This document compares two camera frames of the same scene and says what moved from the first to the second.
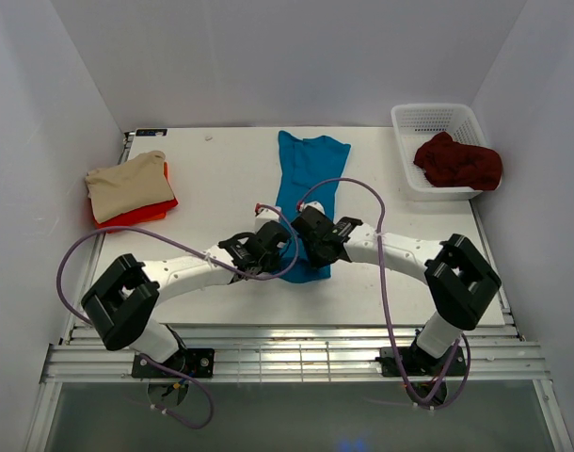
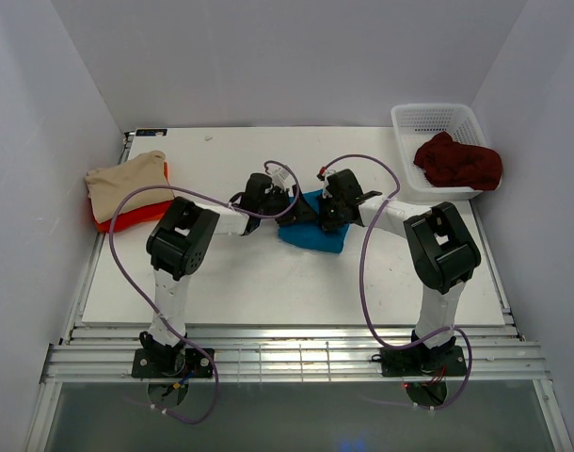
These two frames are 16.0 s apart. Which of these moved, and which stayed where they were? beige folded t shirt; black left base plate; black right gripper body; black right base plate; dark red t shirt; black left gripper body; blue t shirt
Moved: black right gripper body; blue t shirt; black left gripper body
Stayed: black right base plate; black left base plate; beige folded t shirt; dark red t shirt
